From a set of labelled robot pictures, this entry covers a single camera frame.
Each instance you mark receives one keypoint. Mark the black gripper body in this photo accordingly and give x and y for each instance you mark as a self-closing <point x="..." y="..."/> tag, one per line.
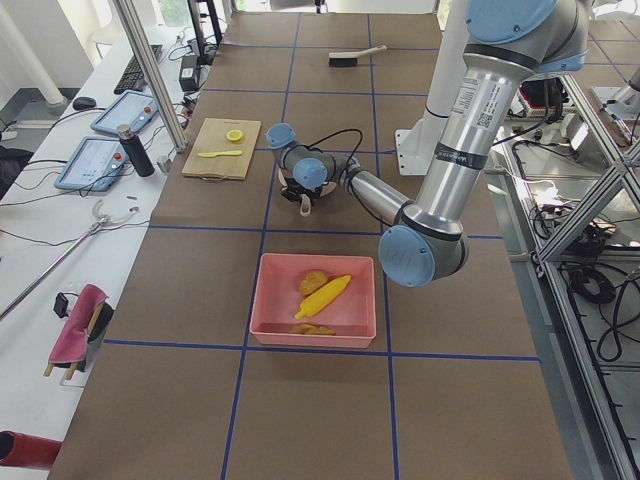
<point x="296" y="192"/>

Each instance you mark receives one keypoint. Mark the beige plastic dustpan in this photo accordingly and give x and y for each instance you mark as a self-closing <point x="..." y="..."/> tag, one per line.
<point x="305" y="205"/>

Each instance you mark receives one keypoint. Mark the round fried nugget toy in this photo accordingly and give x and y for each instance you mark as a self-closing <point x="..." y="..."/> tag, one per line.
<point x="312" y="281"/>

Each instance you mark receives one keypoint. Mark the yellow toy corn cob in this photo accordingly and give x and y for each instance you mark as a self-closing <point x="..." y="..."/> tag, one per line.
<point x="316" y="302"/>

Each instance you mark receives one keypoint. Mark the beige hand brush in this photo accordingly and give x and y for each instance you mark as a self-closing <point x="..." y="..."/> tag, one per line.
<point x="351" y="58"/>

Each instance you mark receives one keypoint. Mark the long fried nugget toy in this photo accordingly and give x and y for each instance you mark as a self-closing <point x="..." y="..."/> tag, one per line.
<point x="310" y="329"/>

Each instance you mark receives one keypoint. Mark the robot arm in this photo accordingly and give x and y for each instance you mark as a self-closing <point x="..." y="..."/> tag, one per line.
<point x="508" y="43"/>

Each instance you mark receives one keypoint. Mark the pink plastic bin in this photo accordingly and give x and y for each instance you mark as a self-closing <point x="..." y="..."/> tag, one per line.
<point x="352" y="315"/>

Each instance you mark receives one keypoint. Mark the yellow plastic knife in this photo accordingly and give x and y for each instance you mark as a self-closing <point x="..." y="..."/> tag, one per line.
<point x="215" y="154"/>

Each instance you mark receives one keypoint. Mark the wooden cutting board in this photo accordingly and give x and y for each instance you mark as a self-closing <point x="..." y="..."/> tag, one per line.
<point x="212" y="137"/>

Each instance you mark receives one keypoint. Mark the white pillar with base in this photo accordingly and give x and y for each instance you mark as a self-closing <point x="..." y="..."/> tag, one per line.
<point x="415" y="147"/>

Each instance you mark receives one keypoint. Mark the black water bottle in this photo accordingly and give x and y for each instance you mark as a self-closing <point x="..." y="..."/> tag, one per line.
<point x="135" y="150"/>

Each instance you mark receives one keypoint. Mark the black power adapter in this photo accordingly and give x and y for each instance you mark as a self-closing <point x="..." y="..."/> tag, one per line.
<point x="189" y="73"/>

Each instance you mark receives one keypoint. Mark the upper teach pendant tablet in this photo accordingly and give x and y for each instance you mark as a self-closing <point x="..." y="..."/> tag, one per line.
<point x="132" y="108"/>

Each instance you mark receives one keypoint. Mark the teach pendant tablet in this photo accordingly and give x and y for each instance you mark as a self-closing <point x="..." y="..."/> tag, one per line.
<point x="94" y="166"/>
<point x="132" y="108"/>

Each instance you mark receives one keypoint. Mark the metal grabber stick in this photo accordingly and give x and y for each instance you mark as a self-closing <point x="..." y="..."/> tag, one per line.
<point x="101" y="222"/>

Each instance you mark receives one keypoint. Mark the black keyboard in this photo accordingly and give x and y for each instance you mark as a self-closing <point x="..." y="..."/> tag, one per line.
<point x="132" y="78"/>

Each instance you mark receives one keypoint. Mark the lower teach pendant tablet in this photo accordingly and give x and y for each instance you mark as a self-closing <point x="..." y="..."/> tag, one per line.
<point x="94" y="166"/>

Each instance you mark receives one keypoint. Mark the black computer mouse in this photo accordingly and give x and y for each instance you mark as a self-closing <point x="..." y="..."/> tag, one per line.
<point x="81" y="103"/>

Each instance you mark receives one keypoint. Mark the pink cloth on stand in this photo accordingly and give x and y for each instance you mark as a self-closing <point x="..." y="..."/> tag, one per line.
<point x="87" y="322"/>

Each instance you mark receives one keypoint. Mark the red cylinder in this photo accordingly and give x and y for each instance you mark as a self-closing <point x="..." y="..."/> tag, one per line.
<point x="28" y="451"/>

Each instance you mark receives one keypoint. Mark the aluminium frame post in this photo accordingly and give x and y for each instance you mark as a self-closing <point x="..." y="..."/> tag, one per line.
<point x="143" y="53"/>

